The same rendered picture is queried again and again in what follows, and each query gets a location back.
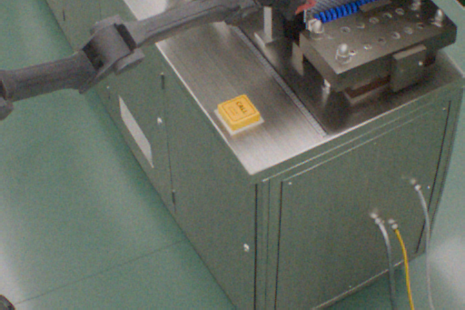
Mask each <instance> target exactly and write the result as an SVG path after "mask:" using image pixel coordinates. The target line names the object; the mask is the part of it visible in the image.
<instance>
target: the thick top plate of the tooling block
mask: <svg viewBox="0 0 465 310"><path fill-rule="evenodd" d="M391 2H392V5H391V8H389V9H385V10H383V11H380V12H378V13H374V14H372V15H366V16H365V17H362V15H361V14H360V13H359V12H357V13H352V14H350V15H345V16H344V17H341V18H337V19H334V20H332V21H329V22H326V23H324V24H323V32H324V34H325V36H324V39H323V40H314V39H312V38H311V37H310V32H311V31H310V29H309V28H308V29H305V30H303V31H301V32H300V49H299V50H300V51H302V53H303V54H304V55H305V56H306V57H307V59H308V60H309V61H310V62H311V63H312V64H313V66H314V67H315V68H316V69H318V72H319V73H320V74H321V75H322V76H323V78H324V79H325V80H326V81H327V82H328V83H329V84H330V86H331V87H332V88H333V90H334V91H335V92H340V91H341V90H343V89H346V88H348V87H350V86H352V85H357V84H359V83H360V82H362V81H365V80H366V79H371V78H372V77H374V76H376V75H380V74H383V73H384V72H387V71H389V70H391V62H392V57H393V55H395V54H397V53H399V52H402V51H403V50H407V49H409V48H411V47H414V46H415V45H420V44H423V45H424V47H425V48H426V51H425V52H426V55H428V54H430V53H432V52H433V53H434V52H435V51H437V50H441V48H443V47H444V48H445V47H446V46H448V45H452V44H456V37H457V36H456V34H457V28H458V27H457V26H456V25H455V23H453V22H452V21H451V20H450V19H449V17H448V16H447V15H445V18H446V20H445V22H446V25H445V26H443V27H439V26H437V25H435V24H434V23H433V20H434V16H435V14H436V11H437V10H438V9H439V7H438V6H437V5H436V4H435V3H434V2H433V1H432V0H425V3H424V5H417V4H416V3H414V2H413V1H412V0H392V1H391ZM342 43H344V44H346V45H348V47H349V48H350V57H351V61H350V62H349V63H348V64H346V65H342V64H340V63H338V62H337V61H336V60H335V56H336V55H337V49H338V46H339V45H340V44H342Z"/></svg>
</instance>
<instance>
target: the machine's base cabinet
mask: <svg viewBox="0 0 465 310"><path fill-rule="evenodd" d="M46 1H47V3H48V4H49V6H50V7H51V8H50V9H52V12H53V13H54V16H55V17H56V20H57V21H58V22H57V23H58V24H59V25H60V27H62V31H64V35H66V39H67V40H68V41H69V44H70V45H71V47H72V48H73V50H74V52H75V51H76V50H78V48H79V47H80V46H81V45H83V44H84V42H86V41H87V40H88V39H89V38H90V37H91V36H92V35H90V33H89V29H91V28H92V27H93V26H94V25H95V24H97V23H98V22H100V21H103V20H104V19H107V18H109V17H112V16H115V15H119V16H120V17H121V18H120V19H121V20H122V21H123V22H132V21H133V20H132V18H131V17H130V16H129V15H128V13H127V12H125V10H124V8H123V7H122V5H121V3H120V2H119V1H118V0H46ZM142 51H143V55H144V56H145V59H143V61H142V62H141V63H140V64H139V65H138V66H137V67H136V68H133V69H130V70H128V71H126V72H124V73H121V74H119V75H115V74H114V72H112V73H111V74H109V75H108V76H106V77H105V78H104V79H103V80H102V81H100V82H99V83H98V84H97V85H95V86H94V89H95V90H96V92H97V94H98V95H99V96H100V98H101V101H103V103H104V105H105V107H106V110H107V111H108V112H109V114H110V115H111V117H112V119H113V120H114V123H115V124H116V126H118V129H119V131H120V133H121V134H122V136H123V137H124V139H125V141H126V143H127V145H129V147H130V148H131V150H132V152H133V153H134V155H135V157H136V158H137V160H138V163H139V165H140V166H141V168H142V169H143V170H144V171H145V173H146V174H147V176H148V178H149V179H150V181H151V182H152V184H153V186H154V188H155V191H157V193H158V194H159V196H160V197H161V198H162V200H163V202H164V203H165V205H166V207H167V208H168V209H169V210H170V212H171V213H172V215H173V217H174V219H175V220H176V222H177V223H178V225H179V226H180V227H181V228H182V230H183V231H184V233H185V235H186V236H187V238H188V240H189V242H190V243H191V245H192V246H193V247H194V249H195V251H196V252H197V254H198V255H199V256H200V257H201V258H202V260H203V261H204V262H205V264H206V265H207V267H208V269H210V271H211V272H212V274H213V277H214V278H215V280H217V282H218V283H219V285H220V286H221V287H222V289H223V291H225V293H226V294H227V296H228V297H229V299H230V300H231V301H232V303H233V304H234V305H235V307H236V308H237V310H322V309H323V308H325V307H327V306H329V305H333V304H335V303H337V302H339V301H340V300H342V299H343V298H345V297H346V296H348V295H352V294H354V293H356V292H358V291H359V290H361V289H362V288H364V287H365V286H367V285H370V284H371V283H373V282H375V281H376V280H378V279H380V278H382V277H384V276H385V275H388V274H389V272H388V271H389V266H388V257H387V252H386V246H385V244H384V240H383V238H382V234H381V232H380V228H379V227H376V225H375V224H374V221H375V220H376V219H377V218H378V217H380V216H381V217H382V218H383V219H384V223H383V224H384V225H385V229H386V230H387V232H388V233H387V235H388V236H389V238H390V239H389V240H390V242H391V250H392V254H393V263H394V267H393V268H394V271H395V270H396V269H398V268H400V267H401V266H403V265H405V262H404V255H403V253H402V252H403V251H402V249H401V244H400V240H399V238H398V236H397V235H396V233H395V232H392V229H391V228H392V227H393V226H394V225H398V227H399V229H398V231H399V234H400V236H401V240H402V241H403V244H404V246H405V247H404V248H405V251H406V256H407V261H408V263H409V261H411V260H413V259H414V258H416V257H417V256H419V255H421V254H423V253H425V252H426V236H427V235H426V224H425V216H424V211H423V208H422V204H421V201H420V198H419V195H418V194H416V192H415V191H414V190H413V188H414V187H415V186H416V185H420V187H422V189H421V190H420V191H421V193H422V196H423V198H424V201H425V204H426V207H427V210H428V212H427V213H428V216H429V224H430V227H429V229H430V238H431V235H432V231H433V228H434V225H435V222H436V218H437V215H438V212H439V207H440V199H441V196H442V192H443V189H444V186H445V183H446V179H447V173H448V170H449V165H450V159H451V153H452V150H453V146H454V140H455V137H456V134H457V133H456V130H457V126H458V123H459V117H460V109H461V102H462V98H463V92H464V86H463V87H461V88H459V89H458V90H454V91H453V92H451V93H450V94H446V95H445V96H443V97H440V98H438V99H437V100H435V101H433V102H430V103H428V104H426V105H425V106H421V107H420V108H417V109H416V110H414V111H413V112H410V113H407V114H406V115H404V116H401V117H400V118H398V119H396V120H395V119H394V120H392V121H391V122H389V123H387V124H386V125H383V126H381V127H379V128H377V129H373V130H371V131H370V132H368V133H367V134H364V135H361V136H359V137H357V138H355V139H353V140H351V141H350V142H348V143H346V144H344V145H338V146H337V147H335V148H333V149H331V150H329V151H327V152H325V153H323V154H320V155H317V156H316V157H314V158H312V159H310V160H307V161H305V162H303V163H301V164H299V165H296V166H294V167H292V168H290V169H287V170H285V171H283V172H281V173H279V174H277V175H274V176H272V177H270V178H267V179H265V180H263V181H261V182H259V183H257V184H255V185H250V184H249V183H248V182H247V180H246V179H245V178H244V176H243V175H242V173H241V172H240V170H239V169H238V167H237V166H236V165H235V163H234V162H233V160H232V159H231V158H230V157H229V156H228V155H227V154H226V152H225V151H224V150H223V148H222V146H221V145H220V144H219V142H218V141H217V139H216V138H215V137H214V135H213V133H212V131H211V129H210V128H209V127H208V125H207V124H206V123H205V122H204V121H203V119H202V117H201V116H200V115H199V114H198V113H197V111H196V110H195V109H194V107H193V105H192V104H191V103H190V101H189V100H188V99H187V97H186V96H185V93H184V92H183V91H182V89H181V88H180V87H179V85H178V84H177V83H176V82H175V81H174V79H173V78H172V75H171V74H170V73H169V72H168V70H167V69H166V67H165V66H164V65H163V64H162V61H161V60H160V58H159V57H158V56H157V54H156V53H155V52H154V50H153V49H152V47H151V46H148V47H145V48H144V49H142Z"/></svg>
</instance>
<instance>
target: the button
mask: <svg viewBox="0 0 465 310"><path fill-rule="evenodd" d="M218 114H219V115H221V117H222V118H223V120H224V121H225V122H226V124H227V125H228V126H229V127H230V128H231V130H232V131H235V130H237V129H240V128H242V127H245V126H247V125H250V124H252V123H254V122H256V121H258V120H260V114H259V113H258V112H257V110H256V109H255V108H254V106H253V105H252V102H251V101H250V100H249V98H248V97H247V96H246V95H241V96H239V97H236V98H234V99H232V100H230V101H227V102H225V103H222V104H220V105H218Z"/></svg>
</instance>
